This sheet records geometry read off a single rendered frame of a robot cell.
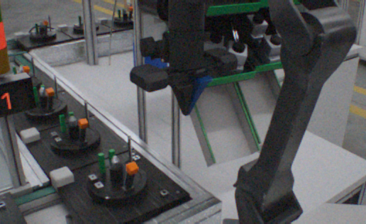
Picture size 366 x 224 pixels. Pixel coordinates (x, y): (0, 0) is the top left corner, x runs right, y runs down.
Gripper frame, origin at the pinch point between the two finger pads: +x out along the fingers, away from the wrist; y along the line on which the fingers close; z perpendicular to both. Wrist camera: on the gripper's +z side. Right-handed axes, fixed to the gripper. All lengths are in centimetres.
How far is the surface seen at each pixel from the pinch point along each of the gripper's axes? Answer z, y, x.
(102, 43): 137, -48, 33
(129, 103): 78, -31, 39
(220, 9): 12.0, -17.8, -10.7
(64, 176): 27.3, 14.6, 26.4
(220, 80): 11.8, -18.5, 5.2
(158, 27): 93, -55, 16
